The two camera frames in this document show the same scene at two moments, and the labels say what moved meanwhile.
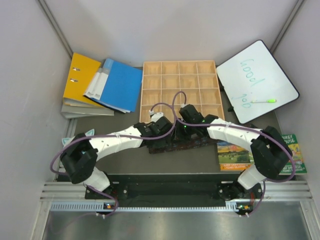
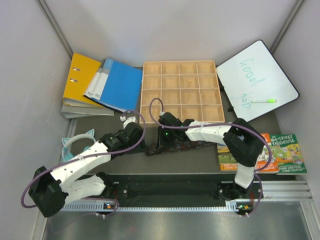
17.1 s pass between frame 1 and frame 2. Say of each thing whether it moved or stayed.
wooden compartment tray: stayed
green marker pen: stayed
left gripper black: moved
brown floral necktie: stayed
